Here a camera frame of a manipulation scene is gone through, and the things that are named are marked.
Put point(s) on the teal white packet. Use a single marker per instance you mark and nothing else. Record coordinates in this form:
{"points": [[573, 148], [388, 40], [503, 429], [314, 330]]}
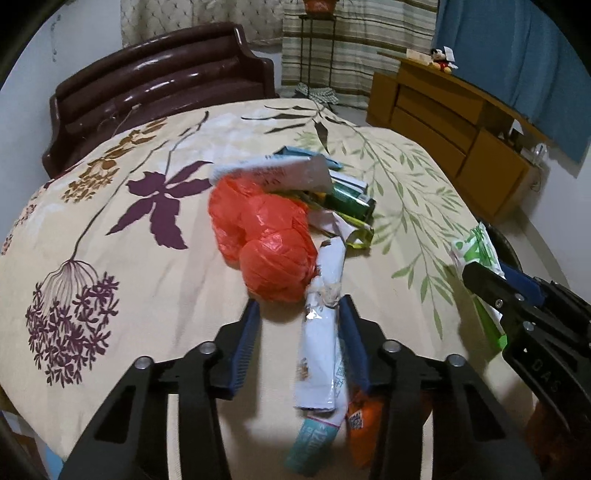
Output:
{"points": [[309, 443]]}

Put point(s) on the potted plant orange pot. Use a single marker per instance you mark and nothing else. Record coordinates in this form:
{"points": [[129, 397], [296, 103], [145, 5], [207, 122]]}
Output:
{"points": [[318, 5]]}

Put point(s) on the green bottle black cap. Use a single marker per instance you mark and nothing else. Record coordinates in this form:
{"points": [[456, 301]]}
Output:
{"points": [[348, 199]]}

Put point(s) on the blue curtain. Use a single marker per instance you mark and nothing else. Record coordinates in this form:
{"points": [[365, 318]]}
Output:
{"points": [[508, 60]]}

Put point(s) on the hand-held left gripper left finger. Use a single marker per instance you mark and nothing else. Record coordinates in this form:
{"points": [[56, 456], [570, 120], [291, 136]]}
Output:
{"points": [[244, 341]]}

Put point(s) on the orange plastic bag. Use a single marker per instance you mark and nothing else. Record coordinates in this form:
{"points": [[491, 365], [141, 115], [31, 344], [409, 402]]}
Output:
{"points": [[268, 240]]}

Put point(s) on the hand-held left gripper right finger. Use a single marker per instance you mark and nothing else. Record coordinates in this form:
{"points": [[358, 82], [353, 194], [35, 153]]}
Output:
{"points": [[353, 341]]}

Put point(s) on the orange snack packet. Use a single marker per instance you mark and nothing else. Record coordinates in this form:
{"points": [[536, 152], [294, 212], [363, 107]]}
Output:
{"points": [[361, 424]]}

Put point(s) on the brown leather sofa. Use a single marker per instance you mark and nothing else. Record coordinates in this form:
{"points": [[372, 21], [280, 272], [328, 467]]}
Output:
{"points": [[161, 78]]}

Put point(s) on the mouse plush toy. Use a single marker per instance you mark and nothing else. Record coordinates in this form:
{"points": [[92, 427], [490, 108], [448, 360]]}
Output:
{"points": [[441, 57]]}

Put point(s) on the beige patterned curtain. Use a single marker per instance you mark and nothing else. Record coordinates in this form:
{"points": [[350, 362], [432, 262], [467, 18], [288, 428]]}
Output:
{"points": [[184, 18]]}

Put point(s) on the beige box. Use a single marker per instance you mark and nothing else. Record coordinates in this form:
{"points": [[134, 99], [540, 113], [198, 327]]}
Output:
{"points": [[418, 56]]}

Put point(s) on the white wrapper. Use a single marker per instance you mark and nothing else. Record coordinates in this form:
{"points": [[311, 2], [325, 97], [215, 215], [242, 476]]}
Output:
{"points": [[318, 350]]}

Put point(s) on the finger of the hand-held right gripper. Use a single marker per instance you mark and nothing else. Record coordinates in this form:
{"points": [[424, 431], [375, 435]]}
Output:
{"points": [[521, 284], [485, 286]]}

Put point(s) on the small white object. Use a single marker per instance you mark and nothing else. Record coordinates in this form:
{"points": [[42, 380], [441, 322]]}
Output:
{"points": [[515, 128]]}

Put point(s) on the floral bedsheet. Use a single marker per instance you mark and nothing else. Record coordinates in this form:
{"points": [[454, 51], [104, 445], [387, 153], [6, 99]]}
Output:
{"points": [[184, 286]]}

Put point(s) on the black metal plant stand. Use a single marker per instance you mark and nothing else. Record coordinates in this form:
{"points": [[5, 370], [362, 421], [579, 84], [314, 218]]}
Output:
{"points": [[317, 16]]}

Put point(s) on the white green box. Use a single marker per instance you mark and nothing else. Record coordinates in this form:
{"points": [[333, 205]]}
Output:
{"points": [[351, 178]]}

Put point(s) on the striped curtain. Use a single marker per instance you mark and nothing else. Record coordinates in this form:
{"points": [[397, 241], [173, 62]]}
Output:
{"points": [[360, 55]]}

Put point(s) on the checked cloth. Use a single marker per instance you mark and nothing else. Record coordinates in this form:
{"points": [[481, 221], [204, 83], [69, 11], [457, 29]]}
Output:
{"points": [[318, 94]]}

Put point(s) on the wooden cabinet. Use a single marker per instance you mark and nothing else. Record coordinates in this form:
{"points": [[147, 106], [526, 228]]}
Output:
{"points": [[429, 124]]}

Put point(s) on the light blue packet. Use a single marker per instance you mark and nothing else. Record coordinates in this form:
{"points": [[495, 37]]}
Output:
{"points": [[291, 151]]}

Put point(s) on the yellow green white packet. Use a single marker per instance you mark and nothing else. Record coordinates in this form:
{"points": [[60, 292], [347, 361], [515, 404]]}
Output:
{"points": [[355, 240]]}

